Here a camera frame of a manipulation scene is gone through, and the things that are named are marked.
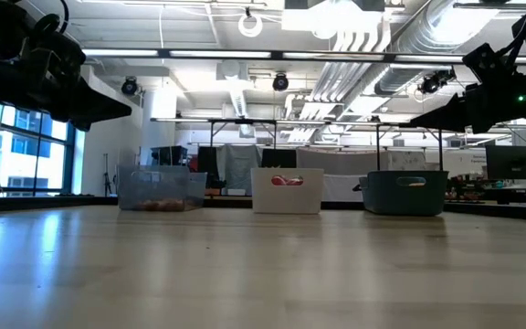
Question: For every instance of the black monitor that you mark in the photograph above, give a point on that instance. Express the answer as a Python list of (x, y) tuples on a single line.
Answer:
[(512, 162), (279, 158)]

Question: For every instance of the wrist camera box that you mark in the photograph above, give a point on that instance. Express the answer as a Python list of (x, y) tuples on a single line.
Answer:
[(484, 61), (55, 52)]

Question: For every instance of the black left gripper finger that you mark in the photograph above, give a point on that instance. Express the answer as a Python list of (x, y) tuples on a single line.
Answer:
[(94, 107)]

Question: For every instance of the blue plastic basket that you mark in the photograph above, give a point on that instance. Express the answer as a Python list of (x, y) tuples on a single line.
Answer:
[(404, 201)]

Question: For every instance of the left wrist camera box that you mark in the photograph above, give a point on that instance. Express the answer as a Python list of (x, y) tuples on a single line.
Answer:
[(55, 52)]

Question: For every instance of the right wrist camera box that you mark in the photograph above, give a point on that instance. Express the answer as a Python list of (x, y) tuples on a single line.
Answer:
[(484, 61)]

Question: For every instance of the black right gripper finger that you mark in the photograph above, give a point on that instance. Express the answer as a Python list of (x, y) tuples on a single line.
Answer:
[(455, 114)]

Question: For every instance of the large window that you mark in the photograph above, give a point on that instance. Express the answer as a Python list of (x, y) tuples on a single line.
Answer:
[(30, 160)]

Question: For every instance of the overhead light bar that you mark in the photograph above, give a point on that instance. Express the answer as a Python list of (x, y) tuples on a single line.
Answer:
[(276, 55)]

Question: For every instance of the silver ceiling duct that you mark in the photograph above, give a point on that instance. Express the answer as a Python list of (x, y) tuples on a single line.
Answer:
[(427, 45)]

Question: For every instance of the translucent grey plastic basket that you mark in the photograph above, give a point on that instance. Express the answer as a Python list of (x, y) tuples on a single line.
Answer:
[(153, 183)]

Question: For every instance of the black ceiling camera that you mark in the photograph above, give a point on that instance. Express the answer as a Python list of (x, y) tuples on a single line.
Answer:
[(280, 82), (432, 83), (129, 86)]

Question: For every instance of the white plastic basket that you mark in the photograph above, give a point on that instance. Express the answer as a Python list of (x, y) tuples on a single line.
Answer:
[(286, 201)]

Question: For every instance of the black frame table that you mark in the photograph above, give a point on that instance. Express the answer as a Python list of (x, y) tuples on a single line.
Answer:
[(245, 121), (409, 124)]

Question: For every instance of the grey curtain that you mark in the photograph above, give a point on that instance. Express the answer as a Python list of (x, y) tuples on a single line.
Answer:
[(238, 164)]

